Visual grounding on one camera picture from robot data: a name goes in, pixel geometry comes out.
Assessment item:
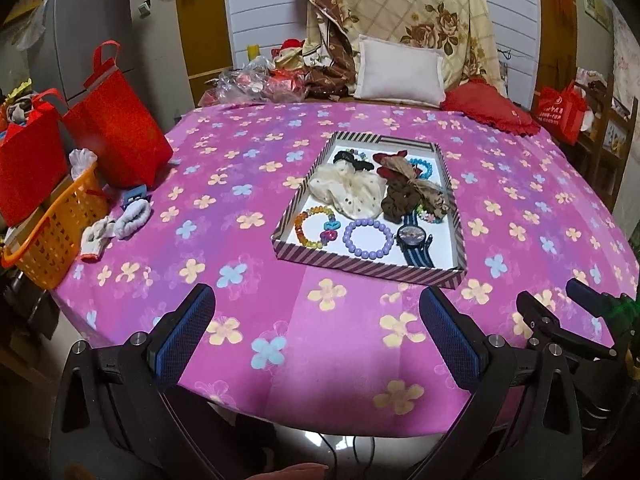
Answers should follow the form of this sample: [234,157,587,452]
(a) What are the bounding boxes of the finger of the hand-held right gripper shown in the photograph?
[516,290,577,347]
[566,278,622,327]

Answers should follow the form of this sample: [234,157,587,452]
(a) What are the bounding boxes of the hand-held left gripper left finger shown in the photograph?
[50,282,217,480]

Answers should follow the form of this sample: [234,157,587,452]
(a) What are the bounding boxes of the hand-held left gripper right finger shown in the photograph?
[402,287,583,480]

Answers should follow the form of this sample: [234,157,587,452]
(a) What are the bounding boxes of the watch with striped strap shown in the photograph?
[395,207,438,269]

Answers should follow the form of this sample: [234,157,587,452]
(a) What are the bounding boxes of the pastel flower bracelet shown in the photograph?
[416,202,449,225]

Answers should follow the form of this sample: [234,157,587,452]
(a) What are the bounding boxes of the purple bead bracelet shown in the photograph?
[343,217,394,261]

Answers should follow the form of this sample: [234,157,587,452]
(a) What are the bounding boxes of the brown scrunchie with leopard bow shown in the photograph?
[379,157,451,225]

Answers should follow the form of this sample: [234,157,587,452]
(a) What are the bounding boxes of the striped shallow box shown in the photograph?
[270,131,468,291]

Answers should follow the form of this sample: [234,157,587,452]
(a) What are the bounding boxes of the orange bead bracelet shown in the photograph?
[294,205,342,249]

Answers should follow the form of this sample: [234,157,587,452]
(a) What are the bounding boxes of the blue bead bracelet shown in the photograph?
[409,156,435,181]

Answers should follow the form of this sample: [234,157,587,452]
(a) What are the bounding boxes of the cream scrunchie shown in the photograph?
[307,162,388,217]

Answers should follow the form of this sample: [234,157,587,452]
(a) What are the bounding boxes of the red satin hair bow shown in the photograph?
[372,149,413,181]

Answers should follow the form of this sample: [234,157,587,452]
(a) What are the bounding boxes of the black scrunchie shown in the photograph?
[333,149,373,173]

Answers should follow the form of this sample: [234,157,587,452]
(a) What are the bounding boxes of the person's left hand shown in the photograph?
[240,462,330,480]

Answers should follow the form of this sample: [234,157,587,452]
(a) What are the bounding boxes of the pink floral bedsheet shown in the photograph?
[52,100,640,436]

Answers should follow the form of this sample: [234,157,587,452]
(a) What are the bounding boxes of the grey white sock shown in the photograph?
[114,199,153,239]

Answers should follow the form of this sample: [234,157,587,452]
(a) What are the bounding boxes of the wooden chair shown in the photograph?
[570,67,640,211]

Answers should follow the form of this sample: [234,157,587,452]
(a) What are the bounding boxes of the white work glove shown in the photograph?
[80,216,118,262]

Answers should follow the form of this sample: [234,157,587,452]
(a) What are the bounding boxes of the orange plastic basket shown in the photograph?
[0,162,111,291]

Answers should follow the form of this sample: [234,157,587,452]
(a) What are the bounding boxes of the red printed shopping bag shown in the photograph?
[532,85,590,146]

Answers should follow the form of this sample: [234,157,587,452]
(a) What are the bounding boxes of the white plastic bag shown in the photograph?
[69,149,98,181]

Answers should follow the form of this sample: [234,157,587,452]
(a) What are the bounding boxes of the red frilled cushion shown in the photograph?
[440,79,542,137]

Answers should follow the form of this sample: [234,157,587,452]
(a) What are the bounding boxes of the red fabric tote bag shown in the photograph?
[0,89,68,228]
[62,41,174,188]

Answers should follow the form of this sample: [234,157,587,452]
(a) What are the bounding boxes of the floral furniture cover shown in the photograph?
[612,15,640,121]

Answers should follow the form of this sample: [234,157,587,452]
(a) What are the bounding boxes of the clear plastic bags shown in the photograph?
[202,55,308,108]

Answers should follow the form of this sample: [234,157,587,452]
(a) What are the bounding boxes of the white pillow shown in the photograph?
[352,35,446,108]

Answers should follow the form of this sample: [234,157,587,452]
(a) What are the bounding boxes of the brown wooden door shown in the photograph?
[175,0,236,111]

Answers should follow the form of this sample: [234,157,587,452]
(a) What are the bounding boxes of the red plush doll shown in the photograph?
[272,37,306,68]

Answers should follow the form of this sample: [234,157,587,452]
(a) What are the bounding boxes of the grey refrigerator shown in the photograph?
[30,0,183,126]

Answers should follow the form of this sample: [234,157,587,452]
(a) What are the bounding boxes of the cream floral quilt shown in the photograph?
[325,0,506,96]

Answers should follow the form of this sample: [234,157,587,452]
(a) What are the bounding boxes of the brown patterned quilt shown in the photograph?
[285,0,358,101]

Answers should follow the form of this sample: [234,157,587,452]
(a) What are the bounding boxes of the black cable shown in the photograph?
[319,432,341,471]
[354,434,376,480]

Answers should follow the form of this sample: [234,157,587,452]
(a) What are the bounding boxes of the framed wall picture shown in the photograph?
[581,0,615,31]

